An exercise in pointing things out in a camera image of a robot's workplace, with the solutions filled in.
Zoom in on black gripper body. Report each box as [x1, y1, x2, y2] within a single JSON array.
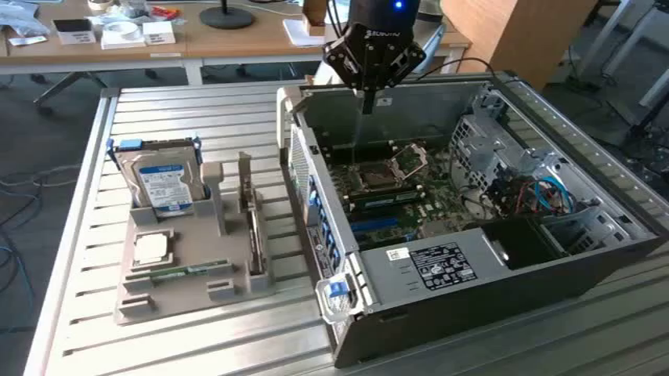
[[348, 0, 421, 92]]

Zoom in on graphics card with black cooler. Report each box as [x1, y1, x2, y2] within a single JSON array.
[[238, 151, 269, 277]]

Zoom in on white paper stack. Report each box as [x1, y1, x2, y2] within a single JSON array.
[[282, 18, 329, 49]]

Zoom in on brown cardboard box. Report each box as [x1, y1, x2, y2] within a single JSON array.
[[301, 0, 337, 38]]

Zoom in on black round lamp base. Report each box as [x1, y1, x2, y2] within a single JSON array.
[[198, 0, 258, 31]]

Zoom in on metal socket cover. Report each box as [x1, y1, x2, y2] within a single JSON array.
[[389, 142, 432, 184]]

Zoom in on silver perforated drive cage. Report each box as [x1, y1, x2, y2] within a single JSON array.
[[448, 113, 571, 220]]

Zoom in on CPU socket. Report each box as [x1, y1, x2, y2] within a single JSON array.
[[354, 163, 405, 193]]

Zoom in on small white box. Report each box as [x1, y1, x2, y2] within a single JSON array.
[[142, 20, 177, 46]]

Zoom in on green motherboard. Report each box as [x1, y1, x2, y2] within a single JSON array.
[[329, 156, 499, 251]]

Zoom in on flat white box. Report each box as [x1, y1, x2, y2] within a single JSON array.
[[99, 30, 149, 51]]

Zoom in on white tape roll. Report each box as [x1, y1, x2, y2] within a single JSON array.
[[102, 21, 143, 42]]

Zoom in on hard disk with blue label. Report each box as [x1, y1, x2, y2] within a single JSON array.
[[107, 132, 212, 219]]

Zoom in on white box with black lid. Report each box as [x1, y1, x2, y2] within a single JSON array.
[[53, 18, 99, 45]]

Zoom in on grey parts rack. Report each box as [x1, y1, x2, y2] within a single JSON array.
[[114, 150, 277, 327]]

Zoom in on grey chair base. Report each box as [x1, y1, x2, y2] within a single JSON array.
[[30, 69, 159, 117]]

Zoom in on silver disk bay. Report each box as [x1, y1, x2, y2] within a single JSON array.
[[541, 202, 638, 256]]

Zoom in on grey power supply unit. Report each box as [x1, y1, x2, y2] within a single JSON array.
[[360, 229, 512, 307]]

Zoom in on blue case latch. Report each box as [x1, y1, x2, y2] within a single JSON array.
[[324, 280, 349, 305]]

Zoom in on silver CPU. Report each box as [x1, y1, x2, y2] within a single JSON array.
[[133, 233, 173, 268]]

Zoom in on white paper label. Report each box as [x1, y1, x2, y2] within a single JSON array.
[[7, 35, 50, 48]]

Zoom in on clear plastic bag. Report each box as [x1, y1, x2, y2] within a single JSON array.
[[0, 0, 53, 37]]

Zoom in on open black PC case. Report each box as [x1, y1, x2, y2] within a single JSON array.
[[276, 70, 669, 369]]

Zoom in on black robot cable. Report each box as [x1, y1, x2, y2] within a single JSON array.
[[325, 0, 350, 40]]

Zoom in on thin black cable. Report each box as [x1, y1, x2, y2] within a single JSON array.
[[417, 57, 520, 84]]

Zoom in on wooden desk with white frame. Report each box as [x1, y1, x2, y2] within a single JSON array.
[[0, 0, 475, 87]]

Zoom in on white table frame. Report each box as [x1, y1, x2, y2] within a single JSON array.
[[573, 0, 669, 107]]

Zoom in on blue wire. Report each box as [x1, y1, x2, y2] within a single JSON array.
[[532, 175, 577, 215]]

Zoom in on white floor cable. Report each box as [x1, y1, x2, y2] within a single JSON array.
[[0, 163, 81, 190]]

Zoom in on blue floor cable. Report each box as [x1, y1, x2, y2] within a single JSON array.
[[0, 187, 42, 334]]

